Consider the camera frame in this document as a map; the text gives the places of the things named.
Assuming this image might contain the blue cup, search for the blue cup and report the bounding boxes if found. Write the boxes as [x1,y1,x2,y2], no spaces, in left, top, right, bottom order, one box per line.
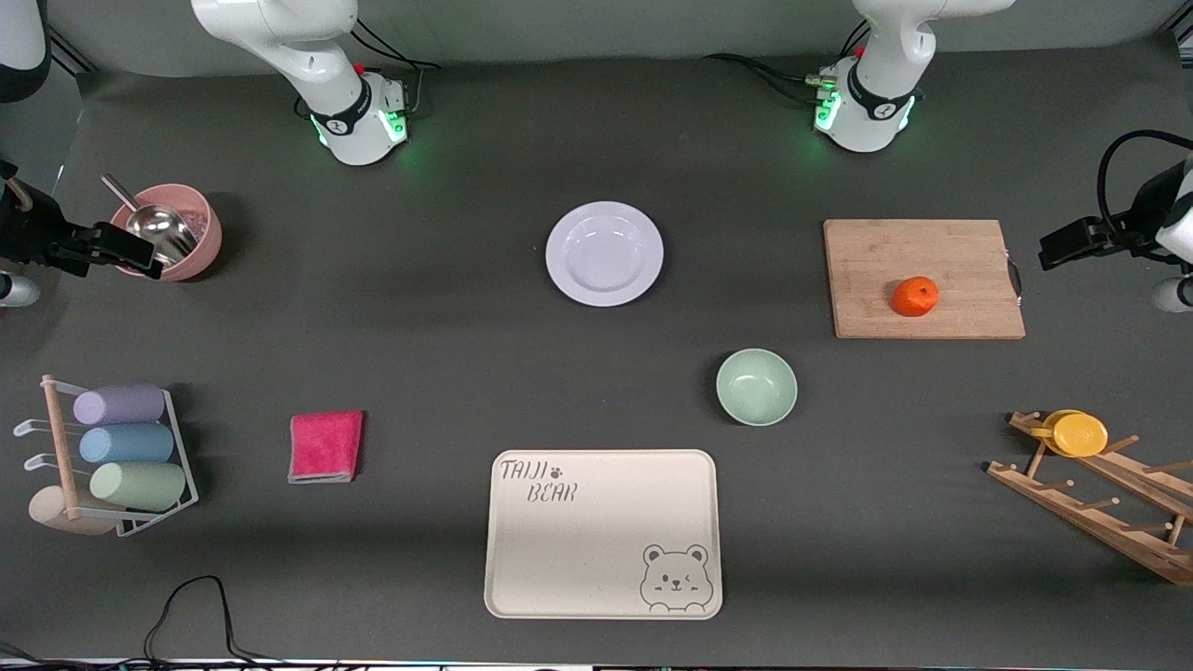
[78,424,175,465]

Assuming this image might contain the black right base cable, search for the black right base cable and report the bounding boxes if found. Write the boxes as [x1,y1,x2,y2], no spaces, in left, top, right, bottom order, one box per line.
[350,19,441,118]

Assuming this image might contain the yellow cup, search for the yellow cup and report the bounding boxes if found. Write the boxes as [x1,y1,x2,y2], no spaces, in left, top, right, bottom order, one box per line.
[1030,409,1109,459]

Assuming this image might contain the beige cup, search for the beige cup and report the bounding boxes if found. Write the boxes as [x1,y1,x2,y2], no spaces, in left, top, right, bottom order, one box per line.
[28,485,117,537]

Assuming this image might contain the purple cup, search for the purple cup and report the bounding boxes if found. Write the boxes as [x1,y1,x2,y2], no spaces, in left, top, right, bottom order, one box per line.
[73,384,167,427]

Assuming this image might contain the pale green bowl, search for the pale green bowl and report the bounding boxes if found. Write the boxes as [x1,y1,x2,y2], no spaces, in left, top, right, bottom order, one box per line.
[716,349,799,428]

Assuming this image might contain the wooden peg rack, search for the wooden peg rack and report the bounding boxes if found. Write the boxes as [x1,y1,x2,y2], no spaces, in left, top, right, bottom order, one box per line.
[987,411,1193,587]

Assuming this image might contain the wooden cutting board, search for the wooden cutting board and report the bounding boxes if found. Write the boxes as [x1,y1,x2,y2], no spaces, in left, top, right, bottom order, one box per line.
[823,219,1027,340]

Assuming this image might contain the black left base cable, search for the black left base cable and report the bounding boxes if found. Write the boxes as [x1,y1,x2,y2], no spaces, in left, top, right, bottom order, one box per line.
[704,23,873,103]

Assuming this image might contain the wooden rack dowel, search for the wooden rack dowel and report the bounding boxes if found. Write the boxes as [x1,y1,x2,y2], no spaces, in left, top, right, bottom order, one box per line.
[41,375,83,521]

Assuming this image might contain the beige bear print tray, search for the beige bear print tray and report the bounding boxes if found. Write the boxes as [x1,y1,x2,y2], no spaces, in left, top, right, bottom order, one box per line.
[484,449,724,621]

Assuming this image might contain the dark grey table mat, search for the dark grey table mat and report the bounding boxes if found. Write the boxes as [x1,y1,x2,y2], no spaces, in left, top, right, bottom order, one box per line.
[0,37,1193,664]

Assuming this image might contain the orange fruit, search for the orange fruit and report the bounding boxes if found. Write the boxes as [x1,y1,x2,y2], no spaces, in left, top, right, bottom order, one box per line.
[892,276,940,318]

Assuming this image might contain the pink folded cloth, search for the pink folded cloth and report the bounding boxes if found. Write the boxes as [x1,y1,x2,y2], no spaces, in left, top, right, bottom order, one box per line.
[287,410,365,485]

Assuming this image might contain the black base cable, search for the black base cable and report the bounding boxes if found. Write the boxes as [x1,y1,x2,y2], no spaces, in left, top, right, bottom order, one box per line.
[704,23,873,103]
[350,19,441,118]

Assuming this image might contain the white wire cup rack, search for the white wire cup rack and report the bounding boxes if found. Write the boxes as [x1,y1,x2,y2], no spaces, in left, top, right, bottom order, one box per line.
[13,387,199,539]

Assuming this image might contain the metal scoop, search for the metal scoop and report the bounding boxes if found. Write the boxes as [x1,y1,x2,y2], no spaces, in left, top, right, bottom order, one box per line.
[101,173,199,267]

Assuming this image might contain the green cup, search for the green cup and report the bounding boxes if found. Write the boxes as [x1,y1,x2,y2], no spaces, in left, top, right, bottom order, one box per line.
[89,461,187,512]

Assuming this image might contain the black floor cable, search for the black floor cable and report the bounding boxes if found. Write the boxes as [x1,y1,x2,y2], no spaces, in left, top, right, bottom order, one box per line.
[0,574,439,671]

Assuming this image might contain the white round plate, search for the white round plate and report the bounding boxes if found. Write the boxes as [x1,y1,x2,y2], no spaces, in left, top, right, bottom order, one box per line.
[545,201,665,308]

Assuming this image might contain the pink bowl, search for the pink bowl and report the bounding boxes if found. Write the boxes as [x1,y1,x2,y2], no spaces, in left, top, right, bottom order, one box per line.
[109,183,224,282]

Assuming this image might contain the black frame bar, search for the black frame bar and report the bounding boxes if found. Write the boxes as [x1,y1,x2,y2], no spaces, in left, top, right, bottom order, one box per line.
[45,26,98,74]

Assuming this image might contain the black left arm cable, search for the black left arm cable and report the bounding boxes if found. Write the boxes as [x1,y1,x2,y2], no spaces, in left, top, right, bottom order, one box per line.
[1097,130,1193,245]

